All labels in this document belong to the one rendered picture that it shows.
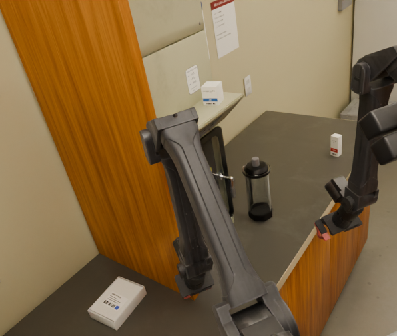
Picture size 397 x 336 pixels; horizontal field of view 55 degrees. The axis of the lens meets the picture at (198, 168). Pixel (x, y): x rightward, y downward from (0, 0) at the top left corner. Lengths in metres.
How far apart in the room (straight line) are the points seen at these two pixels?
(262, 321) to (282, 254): 0.86
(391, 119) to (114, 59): 0.63
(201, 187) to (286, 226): 0.97
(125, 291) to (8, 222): 0.45
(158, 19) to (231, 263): 0.71
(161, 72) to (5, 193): 0.64
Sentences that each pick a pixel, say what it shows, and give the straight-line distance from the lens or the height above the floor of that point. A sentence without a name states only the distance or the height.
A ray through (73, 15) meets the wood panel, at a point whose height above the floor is 1.85.
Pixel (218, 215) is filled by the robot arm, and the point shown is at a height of 1.58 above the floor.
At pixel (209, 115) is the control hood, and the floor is 1.51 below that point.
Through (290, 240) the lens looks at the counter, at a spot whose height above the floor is 0.94.
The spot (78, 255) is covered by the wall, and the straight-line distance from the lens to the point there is 1.62.
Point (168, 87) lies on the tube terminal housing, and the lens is 1.13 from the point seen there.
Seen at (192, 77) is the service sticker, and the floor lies 1.59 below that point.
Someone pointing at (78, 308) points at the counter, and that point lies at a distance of 1.47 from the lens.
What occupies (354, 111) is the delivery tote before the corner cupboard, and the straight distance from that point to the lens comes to 3.94.
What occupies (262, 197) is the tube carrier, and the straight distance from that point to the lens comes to 1.51.
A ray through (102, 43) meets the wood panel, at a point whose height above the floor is 1.78.
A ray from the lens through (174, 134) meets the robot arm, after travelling 0.64.
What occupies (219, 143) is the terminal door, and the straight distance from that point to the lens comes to 1.35.
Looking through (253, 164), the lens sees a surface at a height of 1.19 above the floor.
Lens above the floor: 1.95
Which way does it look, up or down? 31 degrees down
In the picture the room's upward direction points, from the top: 11 degrees counter-clockwise
